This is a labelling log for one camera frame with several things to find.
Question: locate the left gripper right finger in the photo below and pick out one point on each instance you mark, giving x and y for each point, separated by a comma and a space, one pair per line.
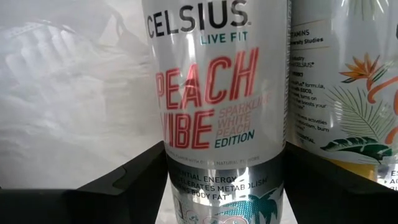
317, 193

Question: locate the silver Celsius can orange print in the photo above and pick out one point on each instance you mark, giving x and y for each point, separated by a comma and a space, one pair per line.
342, 109

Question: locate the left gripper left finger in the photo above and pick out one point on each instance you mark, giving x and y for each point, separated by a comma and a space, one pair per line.
140, 193

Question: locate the silver Celsius can green print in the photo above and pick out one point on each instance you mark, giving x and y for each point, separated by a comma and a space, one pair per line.
217, 93

